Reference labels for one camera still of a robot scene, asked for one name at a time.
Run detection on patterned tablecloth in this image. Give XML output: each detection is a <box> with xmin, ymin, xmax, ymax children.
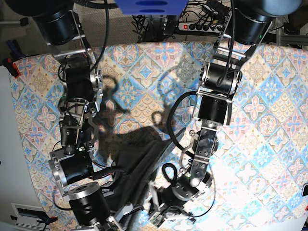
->
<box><xmin>9</xmin><ymin>42</ymin><xmax>308</xmax><ymax>231</ymax></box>

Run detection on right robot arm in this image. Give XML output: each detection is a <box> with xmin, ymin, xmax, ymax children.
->
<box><xmin>7</xmin><ymin>0</ymin><xmax>137</xmax><ymax>231</ymax></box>

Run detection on blue black clamp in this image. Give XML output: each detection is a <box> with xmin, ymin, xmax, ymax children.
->
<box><xmin>11</xmin><ymin>215</ymin><xmax>58</xmax><ymax>231</ymax></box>

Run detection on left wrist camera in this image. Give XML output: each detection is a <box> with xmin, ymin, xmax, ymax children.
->
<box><xmin>150</xmin><ymin>214</ymin><xmax>165</xmax><ymax>228</ymax></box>

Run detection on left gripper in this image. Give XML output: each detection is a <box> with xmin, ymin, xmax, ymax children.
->
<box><xmin>148</xmin><ymin>179</ymin><xmax>205</xmax><ymax>227</ymax></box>

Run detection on grey t-shirt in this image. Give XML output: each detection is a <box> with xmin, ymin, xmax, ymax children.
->
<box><xmin>103</xmin><ymin>129</ymin><xmax>186</xmax><ymax>231</ymax></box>

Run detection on red black clamp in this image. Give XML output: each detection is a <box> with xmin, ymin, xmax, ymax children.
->
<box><xmin>2</xmin><ymin>58</ymin><xmax>20</xmax><ymax>78</ymax></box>

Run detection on white power strip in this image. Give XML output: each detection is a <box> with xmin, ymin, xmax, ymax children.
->
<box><xmin>178</xmin><ymin>23</ymin><xmax>222</xmax><ymax>33</ymax></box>

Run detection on tangled black cables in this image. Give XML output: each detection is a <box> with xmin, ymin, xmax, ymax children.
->
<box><xmin>131</xmin><ymin>0</ymin><xmax>231</xmax><ymax>44</ymax></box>

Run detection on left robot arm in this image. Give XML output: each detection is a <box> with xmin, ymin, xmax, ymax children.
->
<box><xmin>149</xmin><ymin>0</ymin><xmax>302</xmax><ymax>228</ymax></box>

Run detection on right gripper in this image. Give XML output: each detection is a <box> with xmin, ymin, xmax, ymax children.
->
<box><xmin>64</xmin><ymin>182</ymin><xmax>143</xmax><ymax>231</ymax></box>

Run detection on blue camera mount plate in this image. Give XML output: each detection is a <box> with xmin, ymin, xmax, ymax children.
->
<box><xmin>115</xmin><ymin>0</ymin><xmax>188</xmax><ymax>15</ymax></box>

